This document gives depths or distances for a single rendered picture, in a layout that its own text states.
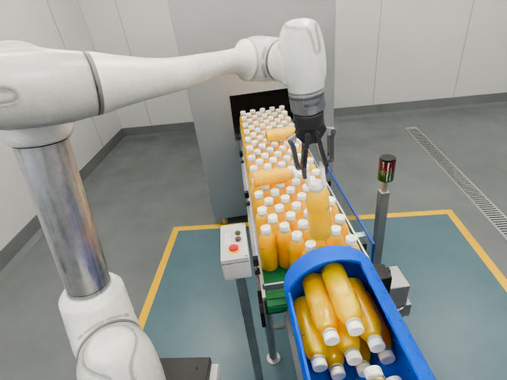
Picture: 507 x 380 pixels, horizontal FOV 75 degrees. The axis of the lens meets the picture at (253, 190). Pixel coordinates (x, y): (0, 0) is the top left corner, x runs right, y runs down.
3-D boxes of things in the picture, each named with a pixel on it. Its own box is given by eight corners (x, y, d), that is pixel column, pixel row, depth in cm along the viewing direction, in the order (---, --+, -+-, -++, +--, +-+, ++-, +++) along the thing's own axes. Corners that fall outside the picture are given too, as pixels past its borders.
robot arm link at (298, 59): (337, 83, 80) (299, 77, 89) (333, 12, 71) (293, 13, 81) (305, 99, 76) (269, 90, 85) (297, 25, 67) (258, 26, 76)
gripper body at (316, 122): (295, 119, 82) (299, 151, 87) (329, 111, 82) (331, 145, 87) (289, 108, 88) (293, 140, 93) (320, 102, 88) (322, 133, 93)
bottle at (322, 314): (314, 269, 99) (332, 323, 83) (329, 279, 102) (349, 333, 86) (296, 282, 101) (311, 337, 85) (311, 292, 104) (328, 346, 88)
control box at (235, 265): (225, 280, 120) (220, 260, 115) (224, 244, 137) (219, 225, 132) (252, 277, 121) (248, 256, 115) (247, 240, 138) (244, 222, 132)
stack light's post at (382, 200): (364, 347, 197) (381, 194, 138) (361, 341, 200) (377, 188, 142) (370, 347, 197) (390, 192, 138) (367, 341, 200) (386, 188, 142)
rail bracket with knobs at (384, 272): (365, 301, 118) (367, 281, 113) (357, 286, 125) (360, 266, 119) (392, 297, 119) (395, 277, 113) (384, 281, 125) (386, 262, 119)
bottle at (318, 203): (305, 235, 109) (299, 189, 99) (318, 223, 113) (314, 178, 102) (323, 243, 104) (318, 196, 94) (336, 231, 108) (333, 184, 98)
